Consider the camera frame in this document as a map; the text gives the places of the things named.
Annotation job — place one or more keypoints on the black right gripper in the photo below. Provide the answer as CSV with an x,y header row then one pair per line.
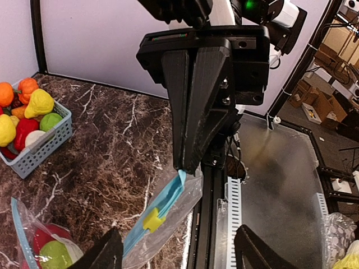
x,y
220,64

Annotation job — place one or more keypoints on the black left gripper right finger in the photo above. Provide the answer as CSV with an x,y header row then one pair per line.
x,y
258,253

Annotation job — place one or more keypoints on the black front table rail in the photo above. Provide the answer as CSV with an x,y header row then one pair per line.
x,y
203,231

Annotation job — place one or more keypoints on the light blue plastic basket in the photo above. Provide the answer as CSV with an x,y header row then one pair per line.
x,y
23,163

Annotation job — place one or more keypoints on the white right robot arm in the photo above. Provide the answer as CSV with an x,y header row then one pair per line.
x,y
283,20

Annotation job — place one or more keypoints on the green pear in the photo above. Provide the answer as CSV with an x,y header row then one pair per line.
x,y
54,255

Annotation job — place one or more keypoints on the red pepper in basket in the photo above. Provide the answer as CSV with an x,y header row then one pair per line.
x,y
24,127

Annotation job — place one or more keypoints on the red tomato with stem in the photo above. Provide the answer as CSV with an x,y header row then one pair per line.
x,y
41,238

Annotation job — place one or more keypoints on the green lime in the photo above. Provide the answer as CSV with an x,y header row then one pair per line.
x,y
49,121

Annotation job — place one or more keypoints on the orange fruit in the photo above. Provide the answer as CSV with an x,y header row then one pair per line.
x,y
6,94

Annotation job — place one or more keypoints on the orange pumpkin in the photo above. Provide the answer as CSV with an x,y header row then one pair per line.
x,y
26,87

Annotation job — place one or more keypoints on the yellow apple front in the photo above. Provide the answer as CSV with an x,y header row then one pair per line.
x,y
7,131

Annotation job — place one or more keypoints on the white slotted cable duct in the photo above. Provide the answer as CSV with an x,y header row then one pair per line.
x,y
229,219

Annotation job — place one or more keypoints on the clear zip bag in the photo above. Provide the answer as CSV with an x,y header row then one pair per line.
x,y
175,199
25,226

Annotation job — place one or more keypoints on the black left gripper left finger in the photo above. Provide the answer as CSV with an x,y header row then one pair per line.
x,y
107,252

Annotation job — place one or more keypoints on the white garlic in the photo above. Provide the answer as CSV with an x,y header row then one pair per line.
x,y
33,136

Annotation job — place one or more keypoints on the black right frame post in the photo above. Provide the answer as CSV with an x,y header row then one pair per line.
x,y
36,20

